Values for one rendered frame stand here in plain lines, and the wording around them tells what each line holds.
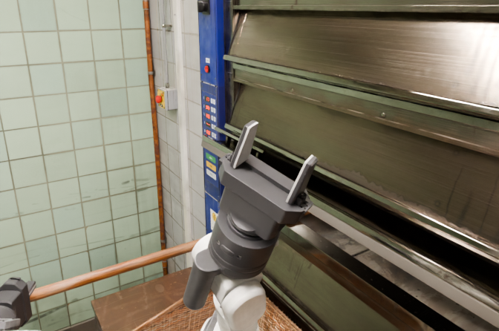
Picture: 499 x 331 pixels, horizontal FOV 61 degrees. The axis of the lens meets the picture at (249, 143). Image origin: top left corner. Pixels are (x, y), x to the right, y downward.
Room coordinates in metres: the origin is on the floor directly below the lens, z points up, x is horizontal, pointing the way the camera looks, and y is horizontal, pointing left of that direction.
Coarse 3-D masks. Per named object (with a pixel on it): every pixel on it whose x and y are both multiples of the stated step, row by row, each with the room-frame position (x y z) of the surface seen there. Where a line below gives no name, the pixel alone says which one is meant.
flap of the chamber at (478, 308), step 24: (288, 168) 1.29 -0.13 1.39; (312, 192) 1.07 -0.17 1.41; (336, 192) 1.11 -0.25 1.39; (360, 216) 0.94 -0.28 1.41; (384, 216) 0.97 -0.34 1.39; (360, 240) 0.83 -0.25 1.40; (408, 240) 0.83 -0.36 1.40; (432, 240) 0.85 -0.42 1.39; (408, 264) 0.72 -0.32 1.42; (456, 264) 0.74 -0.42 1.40; (480, 264) 0.76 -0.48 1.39; (456, 288) 0.64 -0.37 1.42; (480, 312) 0.59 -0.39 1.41
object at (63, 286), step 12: (156, 252) 1.09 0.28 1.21; (168, 252) 1.09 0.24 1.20; (180, 252) 1.11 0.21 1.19; (120, 264) 1.03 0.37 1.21; (132, 264) 1.04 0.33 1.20; (144, 264) 1.05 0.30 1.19; (84, 276) 0.98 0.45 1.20; (96, 276) 0.98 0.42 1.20; (108, 276) 1.00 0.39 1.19; (36, 288) 0.93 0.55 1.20; (48, 288) 0.93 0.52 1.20; (60, 288) 0.94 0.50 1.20; (72, 288) 0.95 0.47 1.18; (36, 300) 0.91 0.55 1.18
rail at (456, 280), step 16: (320, 208) 0.95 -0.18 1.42; (336, 208) 0.92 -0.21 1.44; (352, 224) 0.86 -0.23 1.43; (368, 224) 0.84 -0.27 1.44; (384, 240) 0.78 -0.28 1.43; (416, 256) 0.71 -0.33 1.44; (432, 272) 0.68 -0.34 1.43; (448, 272) 0.66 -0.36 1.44; (464, 288) 0.63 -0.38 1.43; (480, 288) 0.61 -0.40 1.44; (496, 304) 0.58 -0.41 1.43
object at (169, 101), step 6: (162, 90) 2.05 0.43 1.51; (168, 90) 2.04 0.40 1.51; (174, 90) 2.05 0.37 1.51; (162, 96) 2.05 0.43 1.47; (168, 96) 2.03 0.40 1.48; (174, 96) 2.05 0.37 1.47; (162, 102) 2.05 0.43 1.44; (168, 102) 2.03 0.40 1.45; (174, 102) 2.05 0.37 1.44; (168, 108) 2.03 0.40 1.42; (174, 108) 2.05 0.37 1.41
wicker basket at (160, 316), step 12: (180, 300) 1.40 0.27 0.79; (168, 312) 1.37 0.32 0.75; (180, 312) 1.39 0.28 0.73; (192, 312) 1.42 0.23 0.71; (204, 312) 1.46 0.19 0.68; (276, 312) 1.27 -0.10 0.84; (144, 324) 1.31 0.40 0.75; (156, 324) 1.34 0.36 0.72; (168, 324) 1.37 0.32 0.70; (180, 324) 1.40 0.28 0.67; (192, 324) 1.42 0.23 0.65; (264, 324) 1.30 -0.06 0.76; (276, 324) 1.25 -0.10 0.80; (288, 324) 1.21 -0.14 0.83
